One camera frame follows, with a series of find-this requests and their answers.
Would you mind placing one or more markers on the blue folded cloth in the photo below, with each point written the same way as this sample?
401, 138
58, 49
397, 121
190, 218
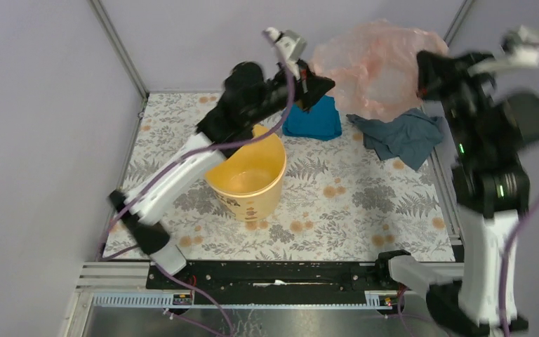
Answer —
322, 122

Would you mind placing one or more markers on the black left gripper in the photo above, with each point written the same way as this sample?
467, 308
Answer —
316, 86

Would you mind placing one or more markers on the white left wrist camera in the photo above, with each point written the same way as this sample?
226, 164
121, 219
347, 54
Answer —
289, 44

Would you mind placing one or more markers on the aluminium frame profile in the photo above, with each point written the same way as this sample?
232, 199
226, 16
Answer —
117, 44

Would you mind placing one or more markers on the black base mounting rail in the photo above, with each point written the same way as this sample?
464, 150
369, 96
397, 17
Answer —
232, 282

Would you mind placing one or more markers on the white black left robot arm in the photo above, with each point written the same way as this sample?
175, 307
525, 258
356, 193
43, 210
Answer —
247, 99

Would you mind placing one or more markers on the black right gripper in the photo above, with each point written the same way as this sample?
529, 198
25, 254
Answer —
435, 71

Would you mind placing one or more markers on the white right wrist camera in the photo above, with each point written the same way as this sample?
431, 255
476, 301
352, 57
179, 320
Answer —
520, 52

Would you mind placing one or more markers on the floral patterned table mat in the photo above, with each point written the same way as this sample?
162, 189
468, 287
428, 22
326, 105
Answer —
339, 202

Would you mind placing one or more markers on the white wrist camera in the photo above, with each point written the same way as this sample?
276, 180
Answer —
289, 44
520, 52

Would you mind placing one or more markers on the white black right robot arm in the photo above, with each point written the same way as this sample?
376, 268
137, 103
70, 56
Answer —
491, 187

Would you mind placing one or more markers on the grey crumpled shirt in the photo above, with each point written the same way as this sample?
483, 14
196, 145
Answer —
411, 137

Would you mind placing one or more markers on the yellow plastic trash bin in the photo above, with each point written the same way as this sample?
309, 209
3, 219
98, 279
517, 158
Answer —
249, 183

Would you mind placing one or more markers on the pink plastic trash bag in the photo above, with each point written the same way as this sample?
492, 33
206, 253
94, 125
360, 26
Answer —
374, 68

